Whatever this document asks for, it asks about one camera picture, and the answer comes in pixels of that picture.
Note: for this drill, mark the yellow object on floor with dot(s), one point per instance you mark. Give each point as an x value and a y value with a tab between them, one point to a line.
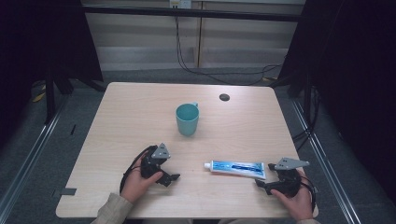
39	97

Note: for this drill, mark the teal plastic cup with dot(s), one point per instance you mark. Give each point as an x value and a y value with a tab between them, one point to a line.
187	124

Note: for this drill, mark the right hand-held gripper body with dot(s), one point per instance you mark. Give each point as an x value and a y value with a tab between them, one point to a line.
288	183

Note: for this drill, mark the person's right hand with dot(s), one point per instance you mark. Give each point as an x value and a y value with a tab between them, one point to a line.
299	205

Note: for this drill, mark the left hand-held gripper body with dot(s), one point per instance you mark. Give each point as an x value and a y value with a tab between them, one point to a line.
151	166

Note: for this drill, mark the person's left hand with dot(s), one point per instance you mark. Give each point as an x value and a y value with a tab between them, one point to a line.
137	186

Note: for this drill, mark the metal floor rail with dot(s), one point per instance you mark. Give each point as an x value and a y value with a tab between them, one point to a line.
29	155
327	174

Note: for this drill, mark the black horizontal bar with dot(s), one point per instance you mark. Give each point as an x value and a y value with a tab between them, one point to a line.
186	13

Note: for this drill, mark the grey tape strip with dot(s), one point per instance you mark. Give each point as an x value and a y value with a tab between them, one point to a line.
68	191

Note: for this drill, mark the white wall socket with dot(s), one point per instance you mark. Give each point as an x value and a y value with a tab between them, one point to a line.
180	3

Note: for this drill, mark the black round table grommet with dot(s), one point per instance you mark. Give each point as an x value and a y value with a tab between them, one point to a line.
224	97

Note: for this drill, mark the white and blue toothpaste tube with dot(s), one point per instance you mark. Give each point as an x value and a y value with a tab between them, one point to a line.
239	169

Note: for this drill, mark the black curtain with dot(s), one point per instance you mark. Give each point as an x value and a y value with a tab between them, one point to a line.
351	77
40	46

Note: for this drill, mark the small black tape piece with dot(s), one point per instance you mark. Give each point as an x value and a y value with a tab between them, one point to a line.
73	129

